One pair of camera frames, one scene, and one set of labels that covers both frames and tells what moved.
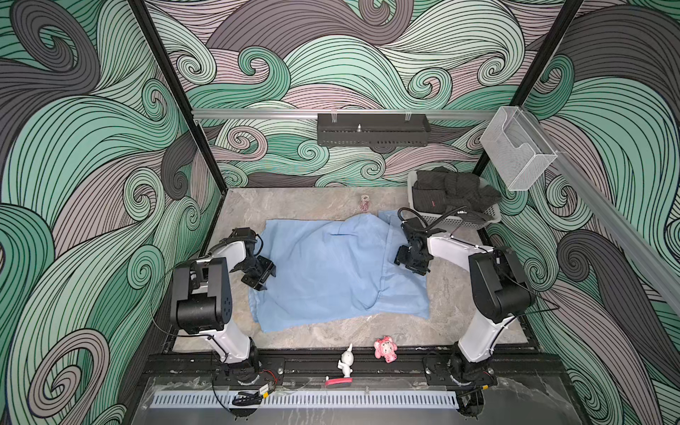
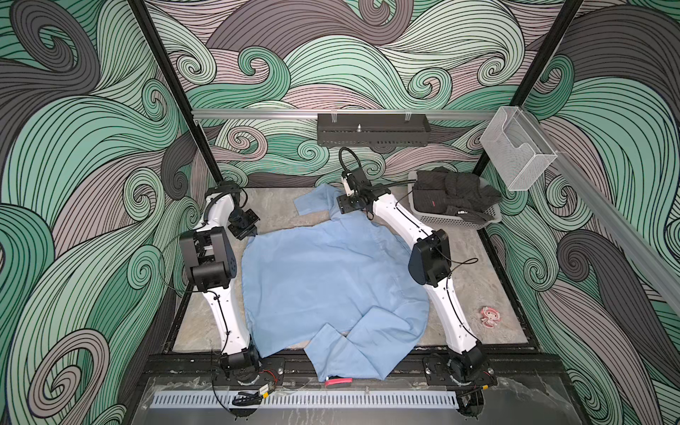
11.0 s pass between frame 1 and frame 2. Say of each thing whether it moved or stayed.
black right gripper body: moved
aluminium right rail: stayed
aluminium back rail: stayed
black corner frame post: stayed
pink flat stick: stayed
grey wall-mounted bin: stayed
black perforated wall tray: stayed
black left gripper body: moved
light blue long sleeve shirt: moved
